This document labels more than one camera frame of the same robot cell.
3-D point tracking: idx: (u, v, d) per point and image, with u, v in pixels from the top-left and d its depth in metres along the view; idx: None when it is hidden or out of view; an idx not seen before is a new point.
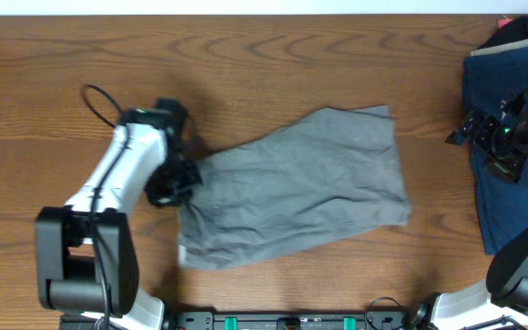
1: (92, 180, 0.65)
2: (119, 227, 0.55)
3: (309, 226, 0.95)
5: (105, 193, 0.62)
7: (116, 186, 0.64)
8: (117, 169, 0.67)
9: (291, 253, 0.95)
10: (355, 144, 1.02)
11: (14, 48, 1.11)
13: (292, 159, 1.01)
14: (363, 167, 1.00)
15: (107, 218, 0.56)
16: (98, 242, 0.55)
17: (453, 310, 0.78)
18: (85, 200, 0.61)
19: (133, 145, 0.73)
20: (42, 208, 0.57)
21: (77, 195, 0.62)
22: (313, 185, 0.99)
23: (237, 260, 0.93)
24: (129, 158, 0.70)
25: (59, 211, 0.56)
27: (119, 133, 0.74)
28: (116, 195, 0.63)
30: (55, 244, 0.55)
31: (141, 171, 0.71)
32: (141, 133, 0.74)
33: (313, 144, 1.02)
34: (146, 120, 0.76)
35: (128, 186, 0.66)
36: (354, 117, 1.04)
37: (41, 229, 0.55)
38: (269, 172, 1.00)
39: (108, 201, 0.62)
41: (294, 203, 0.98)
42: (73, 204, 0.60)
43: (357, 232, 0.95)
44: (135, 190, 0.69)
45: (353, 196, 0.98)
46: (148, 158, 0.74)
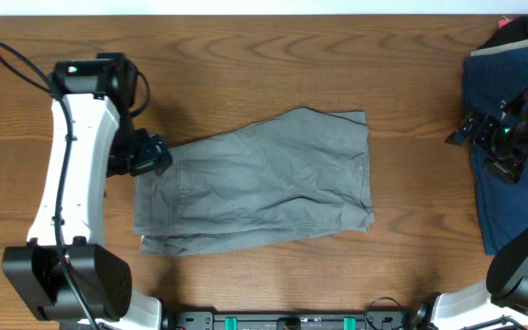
1: (48, 195, 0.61)
2: (93, 259, 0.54)
3: (269, 222, 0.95)
5: (68, 217, 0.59)
7: (78, 204, 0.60)
8: (71, 174, 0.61)
9: (249, 247, 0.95)
10: (327, 145, 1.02)
11: (14, 48, 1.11)
13: (262, 155, 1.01)
14: (330, 170, 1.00)
15: (78, 251, 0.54)
16: (75, 275, 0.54)
17: (453, 311, 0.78)
18: (49, 230, 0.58)
19: (77, 133, 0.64)
20: (7, 247, 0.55)
21: (38, 225, 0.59)
22: (280, 183, 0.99)
23: (195, 249, 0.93)
24: (80, 152, 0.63)
25: (26, 250, 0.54)
27: (60, 118, 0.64)
28: (80, 215, 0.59)
30: (31, 280, 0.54)
31: (100, 163, 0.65)
32: (81, 102, 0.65)
33: (284, 141, 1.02)
34: (81, 81, 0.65)
35: (91, 194, 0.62)
36: (329, 119, 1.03)
37: (12, 270, 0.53)
38: (237, 167, 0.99)
39: (72, 228, 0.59)
41: (259, 201, 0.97)
42: (38, 238, 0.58)
43: (317, 234, 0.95)
44: (98, 192, 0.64)
45: (317, 197, 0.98)
46: (100, 139, 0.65)
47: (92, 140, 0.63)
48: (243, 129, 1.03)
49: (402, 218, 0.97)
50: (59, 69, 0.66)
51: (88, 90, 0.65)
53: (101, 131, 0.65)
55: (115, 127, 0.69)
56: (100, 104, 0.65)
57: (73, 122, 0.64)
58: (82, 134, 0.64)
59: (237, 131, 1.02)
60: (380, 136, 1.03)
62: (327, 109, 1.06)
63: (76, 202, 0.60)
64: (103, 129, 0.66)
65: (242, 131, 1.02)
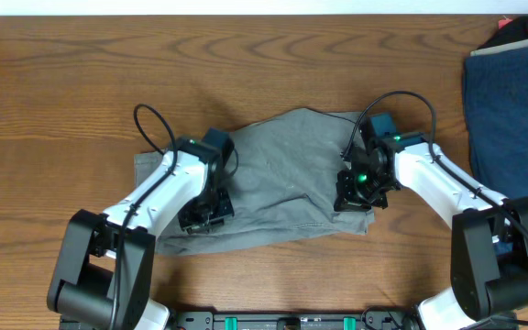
1: (131, 194, 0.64)
2: (146, 248, 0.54)
3: (269, 222, 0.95)
5: (142, 212, 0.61)
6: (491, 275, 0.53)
7: (153, 208, 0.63)
8: (157, 193, 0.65)
9: (249, 248, 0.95)
10: (327, 147, 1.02)
11: (16, 49, 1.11)
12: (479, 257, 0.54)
13: (262, 155, 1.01)
14: (331, 170, 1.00)
15: (137, 236, 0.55)
16: (121, 258, 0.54)
17: (446, 317, 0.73)
18: (119, 212, 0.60)
19: (178, 171, 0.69)
20: (82, 210, 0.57)
21: (115, 205, 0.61)
22: (280, 183, 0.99)
23: (194, 249, 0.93)
24: (170, 186, 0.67)
25: (94, 217, 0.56)
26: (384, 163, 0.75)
27: (168, 157, 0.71)
28: (151, 216, 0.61)
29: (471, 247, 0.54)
30: (81, 246, 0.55)
31: (176, 203, 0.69)
32: (188, 160, 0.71)
33: (282, 143, 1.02)
34: (193, 150, 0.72)
35: (163, 212, 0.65)
36: (328, 120, 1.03)
37: (72, 229, 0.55)
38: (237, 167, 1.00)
39: (142, 220, 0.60)
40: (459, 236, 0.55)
41: (259, 201, 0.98)
42: (108, 214, 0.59)
43: (317, 234, 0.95)
44: (165, 220, 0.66)
45: (317, 198, 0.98)
46: (186, 190, 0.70)
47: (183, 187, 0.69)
48: (243, 130, 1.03)
49: (402, 218, 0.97)
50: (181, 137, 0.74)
51: (197, 156, 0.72)
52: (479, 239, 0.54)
53: (191, 184, 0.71)
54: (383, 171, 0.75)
55: (193, 195, 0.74)
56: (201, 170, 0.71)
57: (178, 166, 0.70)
58: (181, 175, 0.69)
59: (237, 132, 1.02)
60: None
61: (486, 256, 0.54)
62: (327, 109, 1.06)
63: (152, 206, 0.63)
64: (192, 183, 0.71)
65: (242, 133, 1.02)
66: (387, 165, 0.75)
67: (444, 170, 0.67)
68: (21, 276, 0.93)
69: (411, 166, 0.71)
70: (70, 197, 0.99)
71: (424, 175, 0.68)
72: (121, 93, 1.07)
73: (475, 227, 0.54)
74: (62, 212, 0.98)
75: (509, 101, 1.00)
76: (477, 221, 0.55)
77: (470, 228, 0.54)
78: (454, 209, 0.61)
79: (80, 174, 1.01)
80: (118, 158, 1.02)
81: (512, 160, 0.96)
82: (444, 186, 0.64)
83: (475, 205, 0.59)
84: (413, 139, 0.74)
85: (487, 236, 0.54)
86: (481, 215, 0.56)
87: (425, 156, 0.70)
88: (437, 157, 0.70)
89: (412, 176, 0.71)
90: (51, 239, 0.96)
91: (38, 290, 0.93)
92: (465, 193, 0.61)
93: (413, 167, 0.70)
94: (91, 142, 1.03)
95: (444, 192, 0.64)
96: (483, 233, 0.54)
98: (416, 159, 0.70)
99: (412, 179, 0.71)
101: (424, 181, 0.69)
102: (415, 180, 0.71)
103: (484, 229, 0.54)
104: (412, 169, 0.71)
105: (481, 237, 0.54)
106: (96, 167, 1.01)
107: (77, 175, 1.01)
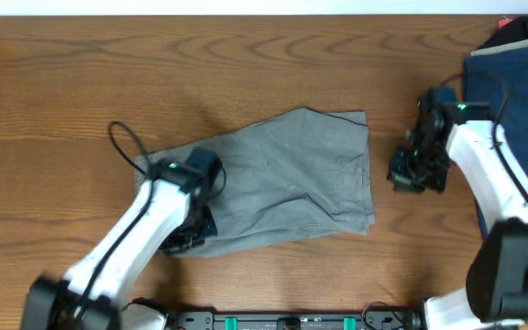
1: (99, 248, 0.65)
2: (109, 319, 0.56)
3: (270, 223, 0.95)
5: (105, 273, 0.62)
6: (512, 285, 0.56)
7: (120, 266, 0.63)
8: (127, 241, 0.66)
9: (249, 248, 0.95)
10: (328, 147, 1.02)
11: (16, 49, 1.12)
12: (508, 266, 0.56)
13: (262, 157, 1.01)
14: (331, 171, 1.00)
15: (99, 307, 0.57)
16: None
17: (446, 318, 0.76)
18: (84, 275, 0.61)
19: (152, 208, 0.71)
20: (44, 276, 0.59)
21: (79, 266, 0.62)
22: (281, 184, 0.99)
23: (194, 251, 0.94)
24: (144, 228, 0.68)
25: (57, 286, 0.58)
26: (438, 129, 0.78)
27: (145, 189, 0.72)
28: (117, 277, 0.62)
29: (503, 257, 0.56)
30: (41, 315, 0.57)
31: (153, 243, 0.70)
32: (167, 191, 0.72)
33: (283, 144, 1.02)
34: (173, 179, 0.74)
35: (132, 266, 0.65)
36: (329, 120, 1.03)
37: (33, 302, 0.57)
38: (237, 168, 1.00)
39: (106, 282, 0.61)
40: (496, 240, 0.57)
41: (259, 201, 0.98)
42: (71, 279, 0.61)
43: (317, 234, 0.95)
44: (138, 269, 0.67)
45: (317, 199, 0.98)
46: (163, 226, 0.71)
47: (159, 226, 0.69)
48: (243, 131, 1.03)
49: (402, 218, 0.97)
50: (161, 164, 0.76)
51: (176, 184, 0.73)
52: (514, 252, 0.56)
53: (170, 218, 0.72)
54: (434, 139, 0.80)
55: (173, 225, 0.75)
56: (181, 200, 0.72)
57: (153, 202, 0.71)
58: (156, 214, 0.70)
59: (237, 133, 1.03)
60: (380, 137, 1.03)
61: (517, 266, 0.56)
62: (327, 109, 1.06)
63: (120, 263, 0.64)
64: (169, 219, 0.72)
65: (242, 133, 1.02)
66: (440, 131, 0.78)
67: (500, 157, 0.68)
68: (21, 276, 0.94)
69: (467, 142, 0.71)
70: (70, 197, 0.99)
71: (478, 156, 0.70)
72: (121, 93, 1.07)
73: (512, 239, 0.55)
74: (62, 212, 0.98)
75: (510, 100, 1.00)
76: (521, 232, 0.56)
77: (513, 237, 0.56)
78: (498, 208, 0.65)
79: (80, 174, 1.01)
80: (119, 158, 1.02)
81: (513, 159, 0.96)
82: (498, 177, 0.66)
83: (520, 213, 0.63)
84: (480, 113, 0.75)
85: (523, 249, 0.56)
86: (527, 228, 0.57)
87: (487, 137, 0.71)
88: (497, 143, 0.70)
89: (465, 149, 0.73)
90: (52, 239, 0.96)
91: None
92: (516, 198, 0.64)
93: (468, 143, 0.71)
94: (91, 142, 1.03)
95: (494, 187, 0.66)
96: (524, 246, 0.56)
98: (476, 138, 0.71)
99: (462, 151, 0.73)
101: (475, 160, 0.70)
102: (466, 158, 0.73)
103: (522, 243, 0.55)
104: (467, 143, 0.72)
105: (518, 250, 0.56)
106: (96, 167, 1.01)
107: (77, 175, 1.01)
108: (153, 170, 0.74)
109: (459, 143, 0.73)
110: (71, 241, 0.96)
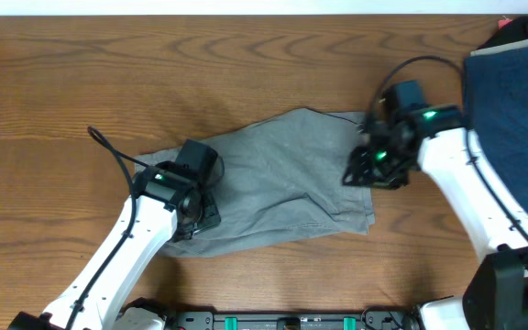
1: (81, 279, 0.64)
2: None
3: (269, 223, 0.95)
5: (88, 307, 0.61)
6: (513, 315, 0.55)
7: (103, 297, 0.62)
8: (111, 269, 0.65)
9: (248, 248, 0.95)
10: (328, 147, 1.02)
11: (16, 49, 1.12)
12: (505, 299, 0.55)
13: (262, 157, 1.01)
14: (330, 172, 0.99)
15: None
16: None
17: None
18: (66, 309, 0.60)
19: (136, 230, 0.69)
20: (23, 312, 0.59)
21: (59, 302, 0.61)
22: (280, 185, 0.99)
23: (193, 251, 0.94)
24: (128, 254, 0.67)
25: (35, 323, 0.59)
26: (407, 140, 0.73)
27: (128, 205, 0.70)
28: (99, 308, 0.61)
29: (500, 291, 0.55)
30: None
31: (138, 265, 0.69)
32: (151, 207, 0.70)
33: (282, 144, 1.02)
34: (159, 193, 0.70)
35: (116, 295, 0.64)
36: (328, 120, 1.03)
37: None
38: (237, 168, 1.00)
39: (89, 316, 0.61)
40: (491, 274, 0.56)
41: (259, 202, 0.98)
42: (51, 314, 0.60)
43: (317, 234, 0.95)
44: (123, 295, 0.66)
45: (317, 199, 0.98)
46: (149, 246, 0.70)
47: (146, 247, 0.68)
48: (243, 131, 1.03)
49: (402, 218, 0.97)
50: (146, 175, 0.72)
51: (162, 199, 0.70)
52: (511, 284, 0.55)
53: (157, 236, 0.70)
54: (407, 150, 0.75)
55: (165, 238, 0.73)
56: (168, 215, 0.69)
57: (136, 221, 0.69)
58: (139, 236, 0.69)
59: (237, 133, 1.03)
60: None
61: (512, 297, 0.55)
62: (327, 109, 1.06)
63: (102, 295, 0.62)
64: (157, 237, 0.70)
65: (242, 133, 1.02)
66: (412, 141, 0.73)
67: (478, 177, 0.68)
68: (21, 277, 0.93)
69: (443, 163, 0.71)
70: (70, 197, 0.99)
71: (456, 180, 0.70)
72: (121, 93, 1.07)
73: (508, 273, 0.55)
74: (62, 212, 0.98)
75: (510, 101, 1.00)
76: (512, 263, 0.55)
77: (506, 269, 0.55)
78: (482, 234, 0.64)
79: (80, 174, 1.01)
80: None
81: (513, 159, 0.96)
82: (475, 201, 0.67)
83: (508, 240, 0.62)
84: (449, 113, 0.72)
85: (519, 280, 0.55)
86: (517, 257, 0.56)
87: (462, 151, 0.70)
88: (473, 159, 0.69)
89: (442, 169, 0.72)
90: (52, 239, 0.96)
91: (37, 290, 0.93)
92: (502, 222, 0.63)
93: (445, 160, 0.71)
94: (91, 142, 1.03)
95: (478, 213, 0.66)
96: (518, 276, 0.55)
98: (449, 155, 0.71)
99: (440, 172, 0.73)
101: (456, 180, 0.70)
102: (444, 178, 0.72)
103: (517, 274, 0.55)
104: (444, 167, 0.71)
105: (513, 283, 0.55)
106: (96, 167, 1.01)
107: (77, 175, 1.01)
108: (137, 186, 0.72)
109: (433, 161, 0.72)
110: (71, 241, 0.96)
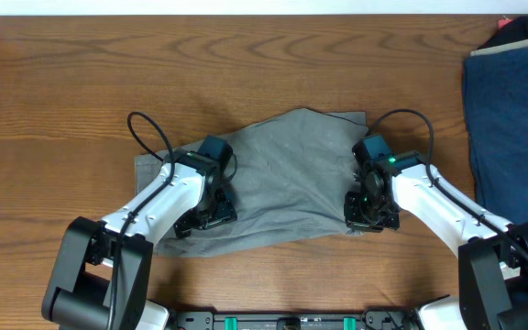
1: (129, 203, 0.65)
2: (144, 255, 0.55)
3: (270, 224, 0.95)
5: (140, 220, 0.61)
6: (501, 304, 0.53)
7: (150, 217, 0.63)
8: (155, 201, 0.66)
9: (249, 249, 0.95)
10: (328, 147, 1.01)
11: (16, 49, 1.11)
12: (488, 286, 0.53)
13: (262, 157, 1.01)
14: (330, 172, 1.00)
15: (136, 246, 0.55)
16: (118, 268, 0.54)
17: None
18: (118, 219, 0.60)
19: (174, 181, 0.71)
20: (80, 217, 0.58)
21: (112, 214, 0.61)
22: (281, 184, 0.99)
23: (194, 251, 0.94)
24: (168, 194, 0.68)
25: (93, 225, 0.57)
26: (380, 186, 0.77)
27: (165, 168, 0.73)
28: (149, 225, 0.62)
29: (479, 277, 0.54)
30: (79, 251, 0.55)
31: (173, 213, 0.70)
32: (186, 171, 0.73)
33: (282, 144, 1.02)
34: (192, 163, 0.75)
35: (160, 224, 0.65)
36: (328, 120, 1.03)
37: (70, 236, 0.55)
38: (237, 168, 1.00)
39: (139, 227, 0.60)
40: (467, 265, 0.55)
41: (259, 202, 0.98)
42: (107, 223, 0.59)
43: (318, 234, 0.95)
44: (160, 232, 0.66)
45: (317, 199, 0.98)
46: (183, 200, 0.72)
47: (180, 197, 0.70)
48: (244, 131, 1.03)
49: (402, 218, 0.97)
50: (181, 149, 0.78)
51: (194, 168, 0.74)
52: (488, 269, 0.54)
53: (189, 194, 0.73)
54: (381, 194, 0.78)
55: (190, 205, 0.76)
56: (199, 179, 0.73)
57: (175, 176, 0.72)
58: (178, 186, 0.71)
59: (237, 134, 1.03)
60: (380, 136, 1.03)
61: (494, 286, 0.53)
62: (327, 109, 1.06)
63: (149, 215, 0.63)
64: (190, 193, 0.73)
65: (242, 133, 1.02)
66: (384, 188, 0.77)
67: (444, 192, 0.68)
68: (21, 277, 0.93)
69: (412, 192, 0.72)
70: (70, 197, 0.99)
71: (425, 199, 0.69)
72: (121, 93, 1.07)
73: (481, 258, 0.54)
74: (62, 212, 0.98)
75: (509, 101, 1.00)
76: (482, 251, 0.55)
77: (477, 258, 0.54)
78: (458, 236, 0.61)
79: (80, 174, 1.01)
80: (118, 158, 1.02)
81: (512, 159, 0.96)
82: (445, 212, 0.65)
83: (479, 234, 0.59)
84: (409, 159, 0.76)
85: (494, 266, 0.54)
86: (489, 245, 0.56)
87: (423, 179, 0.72)
88: (435, 181, 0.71)
89: (412, 197, 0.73)
90: (52, 239, 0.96)
91: (38, 290, 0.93)
92: (468, 221, 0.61)
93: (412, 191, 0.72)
94: (91, 142, 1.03)
95: (448, 219, 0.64)
96: (491, 263, 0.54)
98: (413, 182, 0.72)
99: (416, 204, 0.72)
101: (425, 206, 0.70)
102: (417, 205, 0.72)
103: (491, 258, 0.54)
104: (413, 194, 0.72)
105: (490, 267, 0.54)
106: (95, 167, 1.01)
107: (77, 175, 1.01)
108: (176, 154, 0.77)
109: (404, 194, 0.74)
110: None
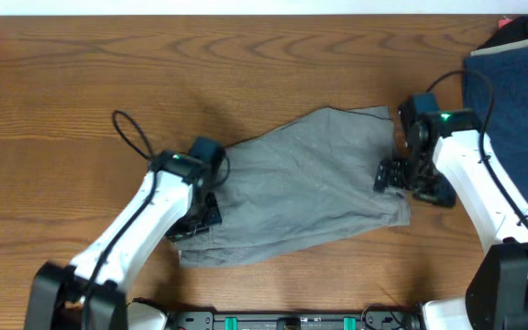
1: (104, 236, 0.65)
2: (113, 308, 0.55)
3: (307, 226, 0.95)
5: (113, 259, 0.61)
6: (514, 306, 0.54)
7: (126, 253, 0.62)
8: (133, 228, 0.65)
9: (291, 253, 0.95)
10: (356, 146, 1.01)
11: (15, 49, 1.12)
12: (508, 291, 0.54)
13: (291, 159, 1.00)
14: (362, 168, 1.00)
15: (105, 294, 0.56)
16: (88, 318, 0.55)
17: None
18: (90, 262, 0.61)
19: (156, 199, 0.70)
20: (49, 262, 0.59)
21: (84, 256, 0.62)
22: (313, 187, 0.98)
23: (236, 260, 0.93)
24: (148, 217, 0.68)
25: (60, 273, 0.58)
26: (423, 140, 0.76)
27: (148, 181, 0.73)
28: (123, 263, 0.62)
29: (502, 280, 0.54)
30: (49, 299, 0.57)
31: (157, 233, 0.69)
32: (169, 182, 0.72)
33: (311, 145, 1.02)
34: (176, 170, 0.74)
35: (138, 253, 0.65)
36: (353, 117, 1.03)
37: (38, 285, 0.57)
38: (268, 172, 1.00)
39: (112, 269, 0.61)
40: (493, 266, 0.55)
41: (293, 204, 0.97)
42: (77, 266, 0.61)
43: (356, 232, 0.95)
44: (142, 258, 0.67)
45: (352, 199, 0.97)
46: (167, 215, 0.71)
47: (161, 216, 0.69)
48: (269, 135, 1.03)
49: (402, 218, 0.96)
50: (165, 154, 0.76)
51: (181, 174, 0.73)
52: (512, 275, 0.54)
53: (173, 208, 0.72)
54: (421, 150, 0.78)
55: (180, 214, 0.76)
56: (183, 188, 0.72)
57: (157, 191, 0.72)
58: (159, 203, 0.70)
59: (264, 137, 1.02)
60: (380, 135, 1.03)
61: (511, 292, 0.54)
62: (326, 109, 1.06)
63: (124, 252, 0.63)
64: (176, 205, 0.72)
65: (267, 137, 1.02)
66: (426, 141, 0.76)
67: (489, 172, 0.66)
68: (21, 276, 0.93)
69: (456, 157, 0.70)
70: (70, 197, 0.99)
71: (468, 174, 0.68)
72: (121, 93, 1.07)
73: (511, 262, 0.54)
74: (62, 212, 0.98)
75: (510, 101, 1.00)
76: (514, 255, 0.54)
77: (507, 259, 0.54)
78: (493, 229, 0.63)
79: (80, 174, 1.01)
80: (118, 158, 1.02)
81: (512, 159, 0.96)
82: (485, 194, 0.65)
83: (517, 236, 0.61)
84: (463, 117, 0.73)
85: (521, 272, 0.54)
86: (523, 249, 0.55)
87: (474, 149, 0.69)
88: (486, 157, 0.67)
89: (453, 163, 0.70)
90: (51, 239, 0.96)
91: None
92: (510, 218, 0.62)
93: (457, 157, 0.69)
94: (90, 142, 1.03)
95: (486, 208, 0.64)
96: (518, 269, 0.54)
98: (464, 152, 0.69)
99: (454, 170, 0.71)
101: (465, 176, 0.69)
102: (456, 171, 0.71)
103: (521, 263, 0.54)
104: (455, 159, 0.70)
105: (517, 274, 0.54)
106: (95, 167, 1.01)
107: (76, 176, 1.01)
108: (159, 159, 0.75)
109: (447, 158, 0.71)
110: (71, 241, 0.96)
